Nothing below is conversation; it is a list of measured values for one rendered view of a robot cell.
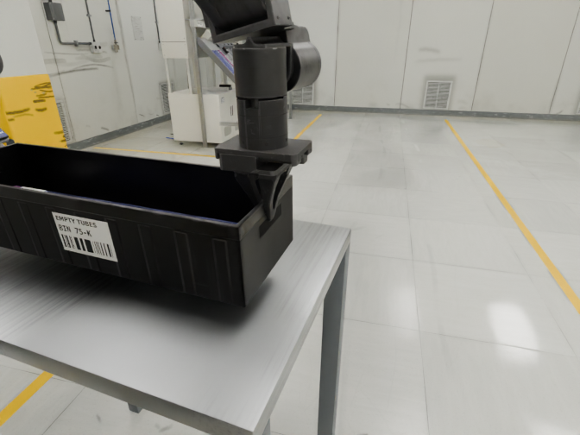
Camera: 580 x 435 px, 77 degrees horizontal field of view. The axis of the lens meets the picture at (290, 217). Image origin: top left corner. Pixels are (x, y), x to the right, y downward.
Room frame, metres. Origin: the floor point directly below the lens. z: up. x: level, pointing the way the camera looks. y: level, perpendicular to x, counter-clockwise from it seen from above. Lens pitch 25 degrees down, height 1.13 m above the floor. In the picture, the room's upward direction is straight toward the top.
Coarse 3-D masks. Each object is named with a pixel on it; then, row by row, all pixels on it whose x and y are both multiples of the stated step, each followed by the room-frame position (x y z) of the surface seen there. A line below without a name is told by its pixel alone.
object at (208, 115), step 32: (160, 0) 4.53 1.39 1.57; (192, 0) 4.42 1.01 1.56; (160, 32) 4.54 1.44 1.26; (192, 32) 4.40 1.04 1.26; (192, 64) 5.18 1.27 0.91; (224, 64) 4.40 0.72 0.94; (192, 96) 4.46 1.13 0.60; (224, 96) 4.55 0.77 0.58; (192, 128) 4.47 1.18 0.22; (224, 128) 4.48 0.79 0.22
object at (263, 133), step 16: (240, 112) 0.41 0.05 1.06; (256, 112) 0.40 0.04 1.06; (272, 112) 0.40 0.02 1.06; (240, 128) 0.41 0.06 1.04; (256, 128) 0.40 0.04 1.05; (272, 128) 0.40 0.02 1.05; (224, 144) 0.43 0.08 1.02; (240, 144) 0.42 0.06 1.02; (256, 144) 0.40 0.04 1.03; (272, 144) 0.40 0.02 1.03; (288, 144) 0.42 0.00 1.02; (304, 144) 0.42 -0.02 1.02; (272, 160) 0.40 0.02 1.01; (288, 160) 0.39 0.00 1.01
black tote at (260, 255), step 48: (0, 192) 0.48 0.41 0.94; (48, 192) 0.45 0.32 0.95; (96, 192) 0.65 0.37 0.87; (144, 192) 0.61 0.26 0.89; (192, 192) 0.57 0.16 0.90; (240, 192) 0.54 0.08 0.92; (288, 192) 0.50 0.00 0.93; (0, 240) 0.50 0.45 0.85; (48, 240) 0.46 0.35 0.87; (96, 240) 0.43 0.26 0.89; (144, 240) 0.40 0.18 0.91; (192, 240) 0.37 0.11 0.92; (240, 240) 0.35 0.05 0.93; (288, 240) 0.50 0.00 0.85; (192, 288) 0.38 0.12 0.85; (240, 288) 0.36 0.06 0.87
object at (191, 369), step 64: (0, 256) 0.54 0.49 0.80; (320, 256) 0.54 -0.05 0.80; (0, 320) 0.38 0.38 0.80; (64, 320) 0.38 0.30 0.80; (128, 320) 0.38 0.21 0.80; (192, 320) 0.38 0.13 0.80; (256, 320) 0.38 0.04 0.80; (128, 384) 0.28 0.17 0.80; (192, 384) 0.28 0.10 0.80; (256, 384) 0.28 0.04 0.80; (320, 384) 0.62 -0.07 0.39
